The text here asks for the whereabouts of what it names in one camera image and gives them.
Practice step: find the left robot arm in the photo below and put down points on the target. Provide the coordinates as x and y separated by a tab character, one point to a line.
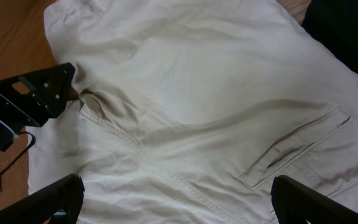
8	133

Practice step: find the black garment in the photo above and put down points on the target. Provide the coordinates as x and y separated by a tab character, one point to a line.
334	23

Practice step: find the beige khaki shorts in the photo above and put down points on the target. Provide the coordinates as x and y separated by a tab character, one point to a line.
188	110

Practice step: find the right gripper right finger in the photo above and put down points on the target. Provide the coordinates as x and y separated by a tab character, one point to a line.
295	203

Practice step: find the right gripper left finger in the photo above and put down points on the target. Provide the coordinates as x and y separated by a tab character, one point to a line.
59	202

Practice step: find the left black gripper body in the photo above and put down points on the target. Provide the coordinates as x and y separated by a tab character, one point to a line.
33	98

